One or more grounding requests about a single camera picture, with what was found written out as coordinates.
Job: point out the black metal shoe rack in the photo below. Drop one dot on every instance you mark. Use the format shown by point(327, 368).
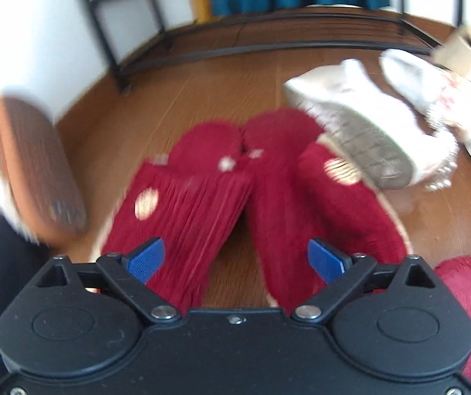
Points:
point(235, 28)

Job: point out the white fuzzy slipper red print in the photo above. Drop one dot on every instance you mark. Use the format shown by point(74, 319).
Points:
point(441, 98)

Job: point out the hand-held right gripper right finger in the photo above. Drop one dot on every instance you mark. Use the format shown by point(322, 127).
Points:
point(322, 261)

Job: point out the red dotted fuzzy slipper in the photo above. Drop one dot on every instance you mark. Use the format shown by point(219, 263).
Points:
point(301, 197)
point(186, 210)

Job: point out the white fuzzy slipper grey sole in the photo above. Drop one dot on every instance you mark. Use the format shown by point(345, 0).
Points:
point(367, 119)

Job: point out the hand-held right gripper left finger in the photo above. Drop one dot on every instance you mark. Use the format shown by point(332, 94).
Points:
point(148, 257)

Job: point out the brown-soled white fuzzy slipper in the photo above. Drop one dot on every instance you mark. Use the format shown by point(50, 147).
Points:
point(38, 173)

